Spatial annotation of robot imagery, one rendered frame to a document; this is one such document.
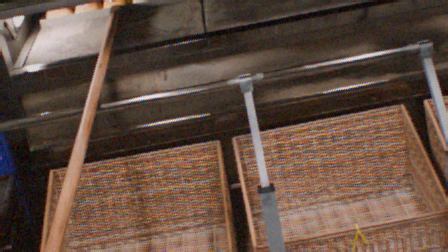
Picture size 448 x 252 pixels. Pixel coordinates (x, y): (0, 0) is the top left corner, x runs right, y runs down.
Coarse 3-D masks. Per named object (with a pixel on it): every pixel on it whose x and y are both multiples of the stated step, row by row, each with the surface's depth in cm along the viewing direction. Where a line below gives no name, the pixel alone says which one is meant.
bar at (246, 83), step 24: (408, 48) 227; (432, 48) 226; (264, 72) 229; (288, 72) 228; (312, 72) 228; (432, 72) 226; (144, 96) 229; (168, 96) 229; (192, 96) 229; (432, 96) 225; (24, 120) 230; (48, 120) 230; (264, 168) 220; (264, 192) 216; (264, 216) 219
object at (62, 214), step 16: (112, 16) 290; (112, 32) 276; (96, 80) 237; (96, 96) 228; (80, 128) 209; (80, 144) 201; (80, 160) 194; (64, 192) 180; (64, 208) 174; (64, 224) 169; (48, 240) 164
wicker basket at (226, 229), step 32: (128, 160) 273; (160, 160) 273; (192, 160) 273; (96, 192) 275; (128, 192) 276; (160, 192) 275; (192, 192) 275; (224, 192) 253; (96, 224) 277; (128, 224) 277; (224, 224) 276
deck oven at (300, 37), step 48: (0, 0) 263; (0, 48) 260; (240, 48) 264; (0, 96) 266; (336, 96) 272; (384, 96) 273; (96, 144) 274; (144, 144) 276; (240, 192) 284; (288, 192) 285
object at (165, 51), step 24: (384, 0) 263; (408, 0) 260; (432, 0) 261; (264, 24) 264; (288, 24) 261; (312, 24) 262; (336, 24) 262; (144, 48) 264; (168, 48) 263; (192, 48) 263; (216, 48) 263; (24, 72) 264; (48, 72) 264; (72, 72) 264
